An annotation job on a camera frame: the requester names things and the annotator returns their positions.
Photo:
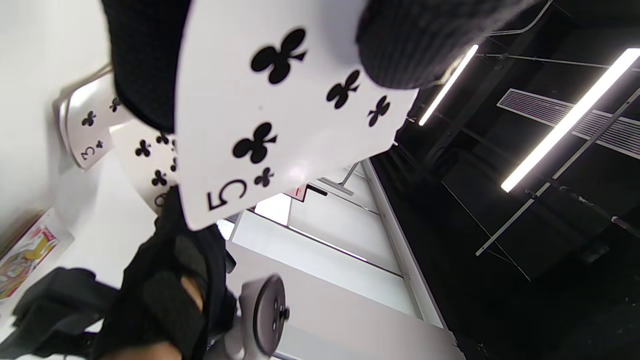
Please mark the person's right hand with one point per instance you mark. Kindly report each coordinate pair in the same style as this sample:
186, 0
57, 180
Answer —
160, 270

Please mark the person's left hand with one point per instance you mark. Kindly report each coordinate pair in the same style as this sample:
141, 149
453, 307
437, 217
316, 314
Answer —
145, 60

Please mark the pile of face-up clubs cards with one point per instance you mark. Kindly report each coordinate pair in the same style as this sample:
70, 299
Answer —
87, 135

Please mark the black clubs playing card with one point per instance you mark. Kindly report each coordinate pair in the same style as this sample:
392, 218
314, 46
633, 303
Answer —
135, 165

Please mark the hearts face playing card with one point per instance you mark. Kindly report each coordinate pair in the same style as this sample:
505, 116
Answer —
30, 250

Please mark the stack of red-backed playing cards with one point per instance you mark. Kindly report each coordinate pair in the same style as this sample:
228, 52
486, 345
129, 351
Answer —
300, 125

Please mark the person's right forearm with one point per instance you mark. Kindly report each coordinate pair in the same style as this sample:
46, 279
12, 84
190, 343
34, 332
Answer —
140, 352

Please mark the long ceiling light strip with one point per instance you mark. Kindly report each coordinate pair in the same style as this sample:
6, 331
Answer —
447, 85
565, 125

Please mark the white ceiling air vent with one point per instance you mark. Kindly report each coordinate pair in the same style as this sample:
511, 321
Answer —
550, 112

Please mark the red wall poster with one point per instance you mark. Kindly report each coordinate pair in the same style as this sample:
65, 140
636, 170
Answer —
299, 192

